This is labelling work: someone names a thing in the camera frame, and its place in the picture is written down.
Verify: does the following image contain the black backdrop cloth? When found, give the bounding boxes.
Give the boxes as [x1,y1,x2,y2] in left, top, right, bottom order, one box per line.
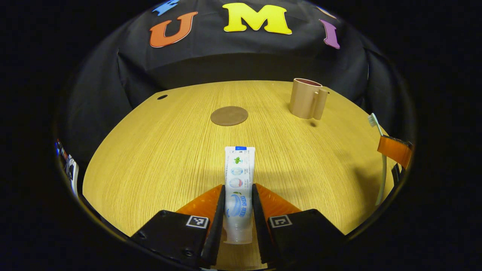
[60,0,415,163]

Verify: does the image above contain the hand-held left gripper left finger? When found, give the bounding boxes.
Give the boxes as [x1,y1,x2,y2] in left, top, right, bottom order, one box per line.
[130,184,226,270]

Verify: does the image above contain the beige cup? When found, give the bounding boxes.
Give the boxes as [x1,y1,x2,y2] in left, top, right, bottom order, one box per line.
[289,78,329,121]

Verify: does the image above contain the white toothpaste tube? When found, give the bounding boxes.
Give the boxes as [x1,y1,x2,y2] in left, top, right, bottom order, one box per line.
[223,146,256,245]

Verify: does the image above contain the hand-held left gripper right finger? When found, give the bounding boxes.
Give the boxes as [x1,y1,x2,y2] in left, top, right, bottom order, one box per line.
[251,183,348,266]

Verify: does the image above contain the white toothbrush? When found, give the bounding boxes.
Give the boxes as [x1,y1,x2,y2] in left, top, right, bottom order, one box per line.
[368,113,389,207]

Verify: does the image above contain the brown round coaster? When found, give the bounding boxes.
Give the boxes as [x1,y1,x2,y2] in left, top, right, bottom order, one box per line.
[210,106,249,127]

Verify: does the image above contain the white and blue printed object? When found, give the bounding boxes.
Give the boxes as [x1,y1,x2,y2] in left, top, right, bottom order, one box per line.
[55,139,80,198]

